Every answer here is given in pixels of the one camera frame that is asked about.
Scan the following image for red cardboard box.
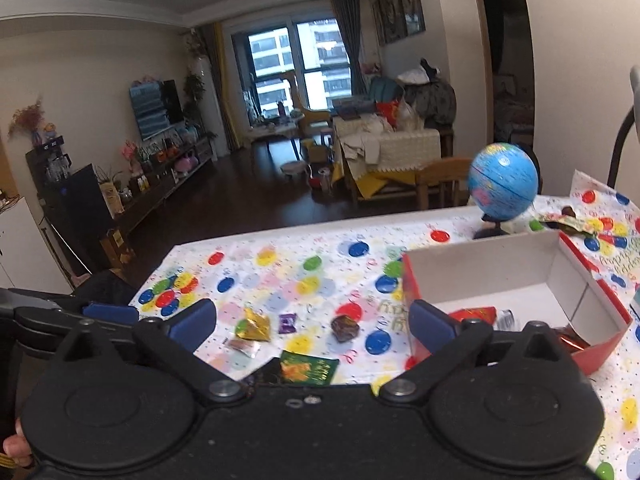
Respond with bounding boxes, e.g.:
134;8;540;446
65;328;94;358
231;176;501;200
402;230;635;376

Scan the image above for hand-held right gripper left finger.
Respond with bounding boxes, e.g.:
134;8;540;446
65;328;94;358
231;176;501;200
62;299;249;407

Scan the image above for black cabinet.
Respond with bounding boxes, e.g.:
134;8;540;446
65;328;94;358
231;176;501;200
26;136;116;273

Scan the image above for yellow wooden chair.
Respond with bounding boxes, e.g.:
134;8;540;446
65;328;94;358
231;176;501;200
282;72;333;136

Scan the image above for pink flowers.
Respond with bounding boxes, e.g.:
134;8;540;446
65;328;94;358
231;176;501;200
120;140;141;171

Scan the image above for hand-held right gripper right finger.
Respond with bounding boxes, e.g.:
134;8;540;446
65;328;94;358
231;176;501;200
380;300;566;403

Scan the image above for pile of dark clothes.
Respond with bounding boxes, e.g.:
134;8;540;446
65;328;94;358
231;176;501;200
397;57;457;128

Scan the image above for television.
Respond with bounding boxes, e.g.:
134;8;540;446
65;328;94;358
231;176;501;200
129;79;185;142

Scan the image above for brown foil candy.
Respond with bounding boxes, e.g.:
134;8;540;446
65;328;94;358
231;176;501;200
331;315;362;343

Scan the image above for balloon print tablecloth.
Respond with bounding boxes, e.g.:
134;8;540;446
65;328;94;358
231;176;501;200
129;170;640;480

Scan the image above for blue globe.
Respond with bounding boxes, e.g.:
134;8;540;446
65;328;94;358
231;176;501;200
468;142;540;240

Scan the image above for dried flowers in vase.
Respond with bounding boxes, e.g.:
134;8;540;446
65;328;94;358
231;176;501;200
7;97;46;146

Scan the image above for yellow paper bag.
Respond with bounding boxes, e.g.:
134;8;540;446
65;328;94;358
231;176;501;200
99;182;126;218

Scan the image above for grey and yellow curtain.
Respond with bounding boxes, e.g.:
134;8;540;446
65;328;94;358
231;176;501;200
200;22;241;151

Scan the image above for silver desk lamp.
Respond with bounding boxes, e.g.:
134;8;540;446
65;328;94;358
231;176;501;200
606;65;640;188

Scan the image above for round coffee table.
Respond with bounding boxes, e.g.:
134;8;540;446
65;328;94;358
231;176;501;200
247;120;306;156

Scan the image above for tall green plant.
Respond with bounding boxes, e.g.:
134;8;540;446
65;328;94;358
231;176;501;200
182;72;206;126

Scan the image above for person's left hand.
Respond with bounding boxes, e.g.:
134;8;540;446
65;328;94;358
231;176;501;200
1;417;34;468

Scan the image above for yellow green snack packet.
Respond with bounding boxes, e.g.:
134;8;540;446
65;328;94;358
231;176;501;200
532;212;596;236

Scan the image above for red snack packet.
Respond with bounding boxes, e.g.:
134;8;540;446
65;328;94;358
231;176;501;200
450;306;498;331

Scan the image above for gold snack packet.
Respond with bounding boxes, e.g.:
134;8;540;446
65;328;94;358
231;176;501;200
236;307;272;343

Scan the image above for white cabinet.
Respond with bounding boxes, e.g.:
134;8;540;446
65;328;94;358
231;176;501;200
0;195;73;291

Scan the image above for large window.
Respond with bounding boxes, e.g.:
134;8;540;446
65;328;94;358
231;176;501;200
232;17;353;126

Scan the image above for black snack packet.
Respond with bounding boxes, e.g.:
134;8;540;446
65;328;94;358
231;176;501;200
240;360;281;391

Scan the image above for dark television cabinet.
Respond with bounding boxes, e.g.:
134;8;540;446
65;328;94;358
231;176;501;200
112;137;216;233

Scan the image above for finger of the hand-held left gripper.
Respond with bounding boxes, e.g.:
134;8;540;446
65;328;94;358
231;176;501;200
0;287;59;317
15;304;141;342

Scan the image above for white tower air conditioner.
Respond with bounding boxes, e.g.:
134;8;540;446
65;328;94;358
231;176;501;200
192;55;226;148

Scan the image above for clear snack packet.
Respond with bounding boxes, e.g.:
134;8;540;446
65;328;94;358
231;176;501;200
223;338;261;358

